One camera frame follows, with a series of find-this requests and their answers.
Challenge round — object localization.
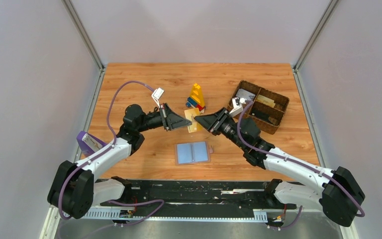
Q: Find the beige card with stripe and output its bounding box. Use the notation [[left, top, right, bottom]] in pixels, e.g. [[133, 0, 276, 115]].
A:
[[184, 108, 202, 133]]

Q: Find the pink card holder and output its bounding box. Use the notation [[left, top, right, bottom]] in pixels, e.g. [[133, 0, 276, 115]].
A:
[[175, 141, 214, 165]]

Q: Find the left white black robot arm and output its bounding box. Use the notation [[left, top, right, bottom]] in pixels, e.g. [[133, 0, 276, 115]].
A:
[[47, 103, 192, 219]]

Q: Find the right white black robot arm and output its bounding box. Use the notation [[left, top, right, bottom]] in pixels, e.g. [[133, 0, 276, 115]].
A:
[[195, 108, 365, 227]]

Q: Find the black card in basket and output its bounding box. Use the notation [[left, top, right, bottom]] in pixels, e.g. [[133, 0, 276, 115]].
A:
[[250, 109, 272, 123]]

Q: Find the white card in basket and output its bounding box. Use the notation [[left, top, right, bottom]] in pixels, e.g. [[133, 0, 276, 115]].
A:
[[236, 88, 256, 101]]

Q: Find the gold card in basket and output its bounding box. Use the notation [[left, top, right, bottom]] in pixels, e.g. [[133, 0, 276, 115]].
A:
[[256, 95, 276, 108]]

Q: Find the purple box with card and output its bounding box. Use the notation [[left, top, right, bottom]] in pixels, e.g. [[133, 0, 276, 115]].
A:
[[76, 131, 106, 157]]

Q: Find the colourful toy block car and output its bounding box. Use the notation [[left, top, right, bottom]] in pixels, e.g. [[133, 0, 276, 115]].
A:
[[186, 83, 206, 114]]

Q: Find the woven brown divided basket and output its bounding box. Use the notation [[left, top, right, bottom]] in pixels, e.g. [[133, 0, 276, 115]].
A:
[[231, 80, 290, 134]]

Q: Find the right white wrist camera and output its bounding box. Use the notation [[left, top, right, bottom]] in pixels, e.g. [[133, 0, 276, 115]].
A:
[[229, 97, 246, 118]]

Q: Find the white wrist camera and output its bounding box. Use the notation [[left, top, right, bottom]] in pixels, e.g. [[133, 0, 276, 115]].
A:
[[229, 97, 246, 118], [151, 88, 165, 101]]

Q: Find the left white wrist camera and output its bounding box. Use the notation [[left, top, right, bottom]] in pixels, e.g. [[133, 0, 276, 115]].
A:
[[151, 88, 165, 101]]

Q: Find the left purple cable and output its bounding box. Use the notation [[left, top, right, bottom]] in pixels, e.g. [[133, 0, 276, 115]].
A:
[[58, 81, 165, 228]]

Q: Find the purple cable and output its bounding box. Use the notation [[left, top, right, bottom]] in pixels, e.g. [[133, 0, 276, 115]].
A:
[[236, 100, 366, 231], [58, 81, 165, 228]]

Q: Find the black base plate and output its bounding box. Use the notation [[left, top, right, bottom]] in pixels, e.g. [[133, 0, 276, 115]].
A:
[[103, 179, 297, 218]]

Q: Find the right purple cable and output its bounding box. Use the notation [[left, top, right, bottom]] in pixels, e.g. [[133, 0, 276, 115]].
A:
[[236, 100, 366, 231]]

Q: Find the slotted aluminium rail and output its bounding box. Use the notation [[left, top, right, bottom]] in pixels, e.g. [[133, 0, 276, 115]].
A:
[[82, 209, 268, 222]]

